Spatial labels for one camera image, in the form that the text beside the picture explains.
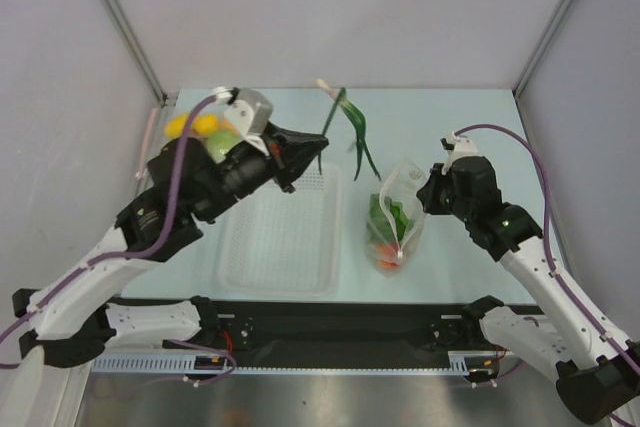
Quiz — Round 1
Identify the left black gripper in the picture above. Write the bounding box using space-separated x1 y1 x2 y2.
195 121 329 222

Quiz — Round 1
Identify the clear zip top bag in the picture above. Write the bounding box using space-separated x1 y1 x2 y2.
365 158 426 275

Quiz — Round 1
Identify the fake green onion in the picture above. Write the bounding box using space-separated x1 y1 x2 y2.
315 78 382 181

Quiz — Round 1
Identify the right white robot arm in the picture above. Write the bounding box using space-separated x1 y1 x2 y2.
417 155 639 425

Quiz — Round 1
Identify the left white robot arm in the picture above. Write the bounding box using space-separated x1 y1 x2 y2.
12 124 329 368

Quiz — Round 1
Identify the fake green lettuce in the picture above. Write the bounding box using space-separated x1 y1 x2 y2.
366 194 414 243

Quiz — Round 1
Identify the orange fake peach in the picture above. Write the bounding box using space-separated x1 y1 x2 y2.
222 117 235 130

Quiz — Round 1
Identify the zip bag of fake fruit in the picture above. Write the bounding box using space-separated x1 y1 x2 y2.
135 108 239 180

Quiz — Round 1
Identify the pale green fake cabbage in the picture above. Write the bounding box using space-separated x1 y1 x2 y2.
205 129 242 163

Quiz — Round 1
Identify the fake red orange pepper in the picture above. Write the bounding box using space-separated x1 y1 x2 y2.
374 243 401 271

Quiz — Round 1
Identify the yellow fake lemon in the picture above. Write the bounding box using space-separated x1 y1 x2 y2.
191 114 220 137

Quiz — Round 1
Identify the yellow fake mango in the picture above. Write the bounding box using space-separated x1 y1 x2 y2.
164 114 193 140

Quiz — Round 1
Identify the white perforated plastic basket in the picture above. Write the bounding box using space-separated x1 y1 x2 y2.
218 163 343 298

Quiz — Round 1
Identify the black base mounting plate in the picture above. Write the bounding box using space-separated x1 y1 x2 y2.
188 301 499 361

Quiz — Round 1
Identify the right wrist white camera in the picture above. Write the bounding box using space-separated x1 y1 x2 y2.
441 131 479 175

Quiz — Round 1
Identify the wrist white camera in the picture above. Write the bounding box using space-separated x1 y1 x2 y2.
211 87 273 156
441 131 479 175

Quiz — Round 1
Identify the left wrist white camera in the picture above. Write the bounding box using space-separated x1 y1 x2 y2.
211 87 273 156

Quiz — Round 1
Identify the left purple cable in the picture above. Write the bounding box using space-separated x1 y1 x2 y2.
0 91 239 391

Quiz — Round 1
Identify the purple cable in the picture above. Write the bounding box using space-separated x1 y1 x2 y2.
0 91 239 391
452 123 640 426

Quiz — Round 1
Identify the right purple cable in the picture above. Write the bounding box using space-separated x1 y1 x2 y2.
452 123 640 426

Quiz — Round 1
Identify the white slotted cable duct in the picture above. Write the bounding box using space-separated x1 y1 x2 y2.
91 351 499 376

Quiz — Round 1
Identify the left aluminium frame post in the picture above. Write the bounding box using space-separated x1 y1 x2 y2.
100 0 166 105

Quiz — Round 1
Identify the aluminium frame post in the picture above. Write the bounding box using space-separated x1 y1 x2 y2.
100 0 166 105
512 0 577 102

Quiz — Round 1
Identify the right aluminium frame post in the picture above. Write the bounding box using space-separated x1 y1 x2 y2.
512 0 577 102

